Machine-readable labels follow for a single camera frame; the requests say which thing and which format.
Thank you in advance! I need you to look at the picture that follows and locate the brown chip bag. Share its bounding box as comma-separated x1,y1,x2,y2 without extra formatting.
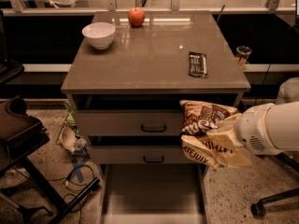
179,100,237,135

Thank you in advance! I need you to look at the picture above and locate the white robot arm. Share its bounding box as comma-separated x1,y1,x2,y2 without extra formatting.
180,100,299,168

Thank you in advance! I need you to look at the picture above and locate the grey drawer cabinet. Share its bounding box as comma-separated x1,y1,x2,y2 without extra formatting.
62,11,250,219

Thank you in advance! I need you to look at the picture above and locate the open bottom drawer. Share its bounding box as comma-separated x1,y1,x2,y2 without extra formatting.
100,164,210,224

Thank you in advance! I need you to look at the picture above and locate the black office chair base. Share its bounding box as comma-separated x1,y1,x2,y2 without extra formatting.
250,153,299,217

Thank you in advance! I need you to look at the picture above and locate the black snack bar wrapper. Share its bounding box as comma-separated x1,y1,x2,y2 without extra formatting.
189,51,207,78

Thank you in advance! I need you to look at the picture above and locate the person's leg in jeans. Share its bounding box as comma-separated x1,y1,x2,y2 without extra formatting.
276,77,299,105

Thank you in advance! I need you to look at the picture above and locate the plastic cup with drink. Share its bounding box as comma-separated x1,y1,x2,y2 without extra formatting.
235,46,252,67

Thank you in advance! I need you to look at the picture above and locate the red apple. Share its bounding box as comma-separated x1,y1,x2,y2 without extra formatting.
127,7,145,27

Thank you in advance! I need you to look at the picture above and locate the crumpled trash on floor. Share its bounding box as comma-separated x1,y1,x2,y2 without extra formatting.
57,103,89,157

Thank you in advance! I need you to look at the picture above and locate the white bowl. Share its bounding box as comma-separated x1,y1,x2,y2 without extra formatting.
82,22,116,49

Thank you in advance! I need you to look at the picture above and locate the dark side table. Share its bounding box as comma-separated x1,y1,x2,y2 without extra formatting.
0,59,101,224

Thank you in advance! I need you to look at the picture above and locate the middle drawer with handle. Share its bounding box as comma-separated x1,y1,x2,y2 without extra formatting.
88,136,207,164

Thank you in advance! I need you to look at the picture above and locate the drawer with handle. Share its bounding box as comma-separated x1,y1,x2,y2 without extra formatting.
72,93,239,137
88,136,207,164

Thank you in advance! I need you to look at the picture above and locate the top drawer with handle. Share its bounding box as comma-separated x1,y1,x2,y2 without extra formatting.
72,93,239,137

